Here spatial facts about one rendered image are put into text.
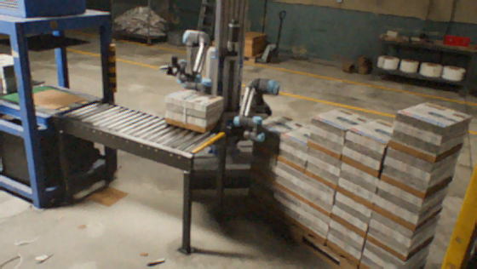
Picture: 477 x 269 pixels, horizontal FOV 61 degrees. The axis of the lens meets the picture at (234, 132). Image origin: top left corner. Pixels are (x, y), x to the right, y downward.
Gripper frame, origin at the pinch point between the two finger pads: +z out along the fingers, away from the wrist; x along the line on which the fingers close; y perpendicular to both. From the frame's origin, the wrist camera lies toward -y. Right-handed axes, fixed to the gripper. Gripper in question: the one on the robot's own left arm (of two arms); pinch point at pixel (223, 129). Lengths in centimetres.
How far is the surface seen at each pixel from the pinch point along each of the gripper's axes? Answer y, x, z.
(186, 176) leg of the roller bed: -12, 63, -7
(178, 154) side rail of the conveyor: 3, 63, 1
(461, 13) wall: 69, -672, -164
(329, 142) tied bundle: 16, 11, -89
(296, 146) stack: 2, 0, -63
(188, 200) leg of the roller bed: -31, 63, -9
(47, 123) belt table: -2, 67, 125
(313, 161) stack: -3, 6, -78
